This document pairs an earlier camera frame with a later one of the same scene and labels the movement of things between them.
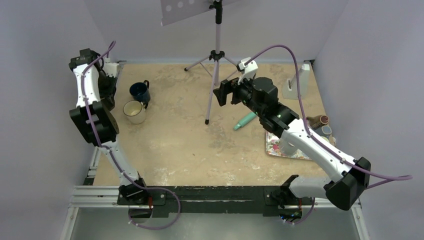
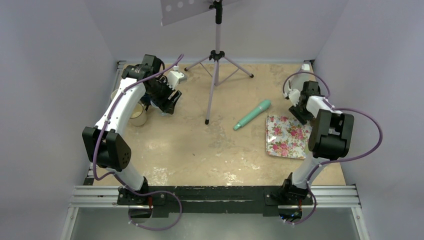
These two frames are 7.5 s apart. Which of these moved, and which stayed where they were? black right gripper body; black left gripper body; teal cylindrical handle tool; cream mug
Moved: black right gripper body; black left gripper body
Stayed: cream mug; teal cylindrical handle tool
